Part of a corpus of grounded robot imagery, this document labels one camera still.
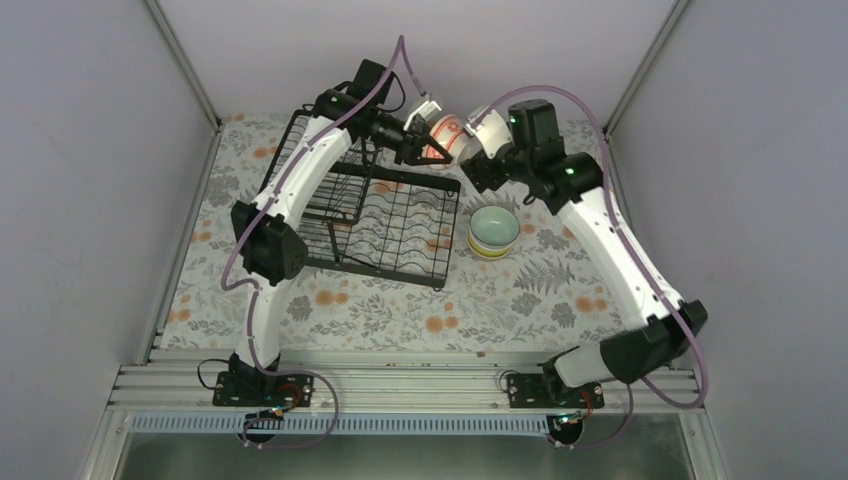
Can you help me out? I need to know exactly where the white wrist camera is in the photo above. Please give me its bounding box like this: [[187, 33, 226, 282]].
[[403, 96, 443, 131], [465, 105, 512, 158]]

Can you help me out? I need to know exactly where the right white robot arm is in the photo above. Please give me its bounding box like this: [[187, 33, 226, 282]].
[[460, 99, 708, 407]]

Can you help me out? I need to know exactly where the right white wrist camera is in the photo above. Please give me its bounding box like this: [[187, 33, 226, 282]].
[[465, 105, 512, 158]]

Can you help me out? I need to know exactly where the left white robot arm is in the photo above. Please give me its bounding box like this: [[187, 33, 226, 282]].
[[227, 60, 453, 405]]

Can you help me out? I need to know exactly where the red patterned white bowl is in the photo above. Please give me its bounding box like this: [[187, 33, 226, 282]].
[[427, 114, 470, 170]]

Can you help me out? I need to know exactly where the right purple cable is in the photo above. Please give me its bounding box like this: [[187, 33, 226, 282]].
[[466, 84, 710, 452]]

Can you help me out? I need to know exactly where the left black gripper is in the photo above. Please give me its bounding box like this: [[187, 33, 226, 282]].
[[360, 112, 452, 166]]

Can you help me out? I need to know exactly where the yellow-green bowl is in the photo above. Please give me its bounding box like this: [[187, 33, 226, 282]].
[[469, 245, 512, 257]]

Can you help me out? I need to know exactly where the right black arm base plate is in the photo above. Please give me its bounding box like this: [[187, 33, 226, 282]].
[[498, 370, 605, 410]]

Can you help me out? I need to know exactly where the grey slotted cable duct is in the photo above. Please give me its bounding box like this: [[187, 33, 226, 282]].
[[127, 412, 549, 437]]

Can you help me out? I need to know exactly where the aluminium rail frame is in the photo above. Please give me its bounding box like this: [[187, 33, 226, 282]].
[[109, 146, 707, 444]]

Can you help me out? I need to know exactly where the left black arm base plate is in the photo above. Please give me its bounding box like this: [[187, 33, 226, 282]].
[[212, 360, 315, 410]]

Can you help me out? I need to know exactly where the black wire dish rack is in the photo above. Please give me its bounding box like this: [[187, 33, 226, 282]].
[[241, 138, 461, 290]]

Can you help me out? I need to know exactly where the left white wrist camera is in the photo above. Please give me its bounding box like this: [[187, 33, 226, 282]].
[[403, 96, 443, 131]]

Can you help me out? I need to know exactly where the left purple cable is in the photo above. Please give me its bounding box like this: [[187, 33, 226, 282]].
[[220, 34, 429, 450]]

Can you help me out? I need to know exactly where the pale green bowl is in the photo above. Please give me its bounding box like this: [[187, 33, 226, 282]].
[[469, 205, 520, 247]]

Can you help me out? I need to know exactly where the purple cable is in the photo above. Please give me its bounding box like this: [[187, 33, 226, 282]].
[[466, 84, 710, 452], [220, 34, 429, 450]]

